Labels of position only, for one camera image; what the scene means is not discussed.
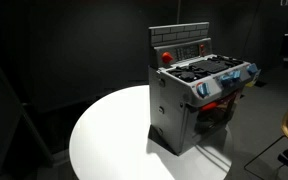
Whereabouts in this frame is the blue stove knob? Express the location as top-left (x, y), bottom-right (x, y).
top-left (196, 81), bottom-right (210, 99)
top-left (218, 74), bottom-right (232, 87)
top-left (231, 69), bottom-right (243, 81)
top-left (246, 63), bottom-right (259, 76)

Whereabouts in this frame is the tan chair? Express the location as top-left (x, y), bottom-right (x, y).
top-left (243, 98), bottom-right (288, 180)

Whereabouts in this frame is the red round stove knob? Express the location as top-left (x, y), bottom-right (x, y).
top-left (160, 51), bottom-right (174, 65)

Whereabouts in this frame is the orange oven door handle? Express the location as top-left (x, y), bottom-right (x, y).
top-left (199, 102), bottom-right (219, 112)

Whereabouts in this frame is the black stove keypad panel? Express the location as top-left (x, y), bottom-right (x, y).
top-left (174, 44), bottom-right (200, 61)

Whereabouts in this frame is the black burner grate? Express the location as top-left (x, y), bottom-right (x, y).
top-left (207, 54), bottom-right (245, 68)
top-left (167, 64), bottom-right (205, 83)

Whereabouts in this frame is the grey toy stove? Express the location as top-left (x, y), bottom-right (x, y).
top-left (147, 21), bottom-right (262, 157)

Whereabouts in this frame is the black slanted stand frame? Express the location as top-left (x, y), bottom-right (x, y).
top-left (0, 41), bottom-right (56, 168)

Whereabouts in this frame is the black stove griddle plate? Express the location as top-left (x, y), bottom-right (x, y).
top-left (190, 59), bottom-right (230, 75)

